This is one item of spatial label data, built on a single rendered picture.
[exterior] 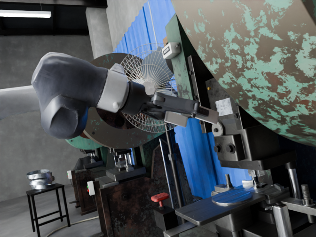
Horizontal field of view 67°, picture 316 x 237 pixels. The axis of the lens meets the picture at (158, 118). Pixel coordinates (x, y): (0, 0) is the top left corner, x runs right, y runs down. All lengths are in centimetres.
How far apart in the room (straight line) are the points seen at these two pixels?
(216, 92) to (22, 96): 57
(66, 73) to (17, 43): 733
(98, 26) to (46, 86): 588
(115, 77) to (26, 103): 25
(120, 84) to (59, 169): 678
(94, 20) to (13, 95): 581
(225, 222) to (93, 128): 140
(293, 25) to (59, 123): 43
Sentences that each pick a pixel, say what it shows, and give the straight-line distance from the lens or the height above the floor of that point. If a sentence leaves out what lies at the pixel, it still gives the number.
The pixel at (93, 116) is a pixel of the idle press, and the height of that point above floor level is 123.
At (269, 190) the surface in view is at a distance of 87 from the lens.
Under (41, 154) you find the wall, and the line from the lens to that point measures 722.
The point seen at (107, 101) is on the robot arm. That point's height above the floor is 111.
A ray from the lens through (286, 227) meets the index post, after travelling 71.
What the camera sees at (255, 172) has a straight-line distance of 87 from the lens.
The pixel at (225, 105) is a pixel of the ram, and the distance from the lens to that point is 81.
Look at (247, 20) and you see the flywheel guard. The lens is 35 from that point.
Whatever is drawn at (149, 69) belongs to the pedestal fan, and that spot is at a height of 141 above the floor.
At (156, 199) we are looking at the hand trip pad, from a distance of 103.
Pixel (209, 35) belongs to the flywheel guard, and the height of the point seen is 116.
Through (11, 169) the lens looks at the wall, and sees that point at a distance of 729.
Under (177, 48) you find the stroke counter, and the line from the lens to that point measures 91.
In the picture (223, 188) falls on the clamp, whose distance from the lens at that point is 103.
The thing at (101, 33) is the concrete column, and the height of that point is 357.
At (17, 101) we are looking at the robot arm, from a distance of 66.
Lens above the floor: 104
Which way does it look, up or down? 2 degrees up
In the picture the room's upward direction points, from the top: 11 degrees counter-clockwise
